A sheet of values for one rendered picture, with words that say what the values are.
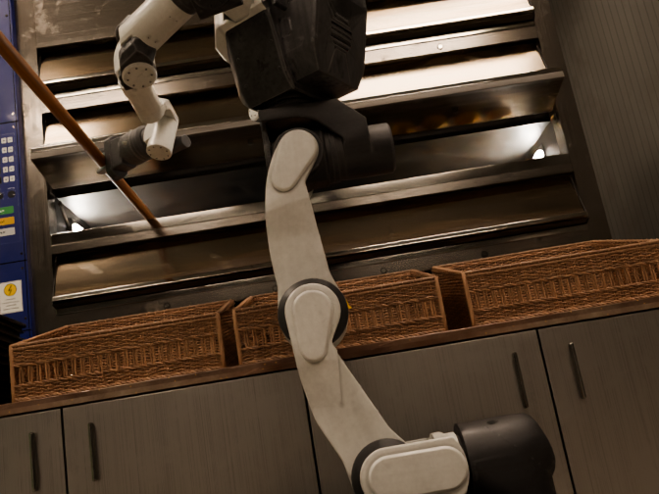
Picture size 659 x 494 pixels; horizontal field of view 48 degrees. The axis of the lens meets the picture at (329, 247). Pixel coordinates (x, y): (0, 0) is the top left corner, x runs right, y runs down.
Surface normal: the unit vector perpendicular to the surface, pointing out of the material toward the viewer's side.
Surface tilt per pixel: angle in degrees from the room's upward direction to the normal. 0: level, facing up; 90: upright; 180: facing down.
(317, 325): 90
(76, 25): 90
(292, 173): 90
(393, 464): 90
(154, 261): 70
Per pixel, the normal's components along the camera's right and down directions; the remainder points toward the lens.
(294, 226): 0.15, 0.16
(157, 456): -0.01, -0.25
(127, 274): -0.07, -0.56
